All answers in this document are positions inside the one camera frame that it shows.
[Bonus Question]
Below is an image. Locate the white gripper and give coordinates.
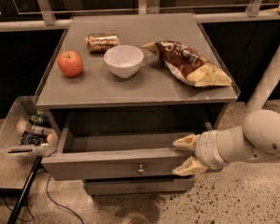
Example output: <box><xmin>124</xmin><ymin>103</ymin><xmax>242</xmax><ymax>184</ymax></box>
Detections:
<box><xmin>173</xmin><ymin>131</ymin><xmax>228</xmax><ymax>176</ymax></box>

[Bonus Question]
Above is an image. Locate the grey top drawer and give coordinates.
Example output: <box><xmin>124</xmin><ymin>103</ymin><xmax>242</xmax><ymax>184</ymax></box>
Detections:
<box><xmin>43</xmin><ymin>121</ymin><xmax>213</xmax><ymax>180</ymax></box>

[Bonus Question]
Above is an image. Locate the grey drawer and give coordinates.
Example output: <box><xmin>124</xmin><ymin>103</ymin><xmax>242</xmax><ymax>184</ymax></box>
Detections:
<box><xmin>43</xmin><ymin>121</ymin><xmax>213</xmax><ymax>180</ymax></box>
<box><xmin>83</xmin><ymin>175</ymin><xmax>194</xmax><ymax>196</ymax></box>

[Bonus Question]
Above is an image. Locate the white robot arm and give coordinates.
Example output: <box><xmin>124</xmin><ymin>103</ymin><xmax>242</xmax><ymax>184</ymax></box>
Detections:
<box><xmin>173</xmin><ymin>109</ymin><xmax>280</xmax><ymax>176</ymax></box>

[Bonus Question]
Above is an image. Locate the grey bottom drawer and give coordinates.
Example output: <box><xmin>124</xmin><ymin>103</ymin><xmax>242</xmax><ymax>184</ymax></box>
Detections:
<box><xmin>83</xmin><ymin>175</ymin><xmax>194</xmax><ymax>196</ymax></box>

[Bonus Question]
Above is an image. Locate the grey drawer cabinet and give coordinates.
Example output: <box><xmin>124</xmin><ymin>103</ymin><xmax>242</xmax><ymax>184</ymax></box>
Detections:
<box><xmin>34</xmin><ymin>13</ymin><xmax>241</xmax><ymax>196</ymax></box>

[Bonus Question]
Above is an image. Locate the brown yellow chip bag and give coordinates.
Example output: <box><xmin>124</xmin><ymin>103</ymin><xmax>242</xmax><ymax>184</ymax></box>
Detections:
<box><xmin>143</xmin><ymin>40</ymin><xmax>231</xmax><ymax>87</ymax></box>

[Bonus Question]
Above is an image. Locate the white bowl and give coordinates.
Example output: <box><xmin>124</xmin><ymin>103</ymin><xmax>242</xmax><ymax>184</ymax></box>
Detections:
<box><xmin>104</xmin><ymin>45</ymin><xmax>144</xmax><ymax>78</ymax></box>

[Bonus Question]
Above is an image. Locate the gold soda can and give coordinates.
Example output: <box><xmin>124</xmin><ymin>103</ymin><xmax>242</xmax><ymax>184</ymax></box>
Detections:
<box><xmin>86</xmin><ymin>34</ymin><xmax>119</xmax><ymax>52</ymax></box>

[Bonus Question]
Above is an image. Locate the red apple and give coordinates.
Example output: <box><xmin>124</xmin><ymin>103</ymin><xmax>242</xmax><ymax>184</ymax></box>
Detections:
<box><xmin>57</xmin><ymin>50</ymin><xmax>83</xmax><ymax>77</ymax></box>

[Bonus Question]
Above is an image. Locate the white plastic bottle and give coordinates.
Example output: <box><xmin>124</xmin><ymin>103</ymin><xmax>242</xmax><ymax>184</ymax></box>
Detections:
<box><xmin>16</xmin><ymin>119</ymin><xmax>53</xmax><ymax>136</ymax></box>

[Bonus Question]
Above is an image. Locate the green snack packet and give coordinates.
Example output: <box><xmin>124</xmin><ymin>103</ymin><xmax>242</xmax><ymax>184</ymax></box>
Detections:
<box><xmin>29</xmin><ymin>109</ymin><xmax>50</xmax><ymax>127</ymax></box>

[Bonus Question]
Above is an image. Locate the black pole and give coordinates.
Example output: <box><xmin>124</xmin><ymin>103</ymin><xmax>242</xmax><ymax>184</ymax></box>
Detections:
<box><xmin>7</xmin><ymin>156</ymin><xmax>42</xmax><ymax>224</ymax></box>

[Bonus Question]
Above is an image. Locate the blue snack packet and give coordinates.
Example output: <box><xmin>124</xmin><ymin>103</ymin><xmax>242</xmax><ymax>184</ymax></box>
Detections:
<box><xmin>19</xmin><ymin>132</ymin><xmax>47</xmax><ymax>146</ymax></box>

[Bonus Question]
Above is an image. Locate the clear plastic bin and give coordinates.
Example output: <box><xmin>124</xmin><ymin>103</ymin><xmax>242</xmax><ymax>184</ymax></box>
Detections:
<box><xmin>0</xmin><ymin>96</ymin><xmax>59</xmax><ymax>162</ymax></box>

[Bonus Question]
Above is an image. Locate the metal railing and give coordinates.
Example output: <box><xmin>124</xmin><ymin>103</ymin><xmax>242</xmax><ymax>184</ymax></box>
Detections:
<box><xmin>0</xmin><ymin>0</ymin><xmax>280</xmax><ymax>32</ymax></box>

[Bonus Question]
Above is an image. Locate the white diagonal post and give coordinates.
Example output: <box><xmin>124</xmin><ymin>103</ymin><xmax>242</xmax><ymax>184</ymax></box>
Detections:
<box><xmin>246</xmin><ymin>45</ymin><xmax>280</xmax><ymax>112</ymax></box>

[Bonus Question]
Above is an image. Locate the blue cable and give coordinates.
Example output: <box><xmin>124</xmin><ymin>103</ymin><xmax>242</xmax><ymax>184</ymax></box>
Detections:
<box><xmin>45</xmin><ymin>175</ymin><xmax>86</xmax><ymax>224</ymax></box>

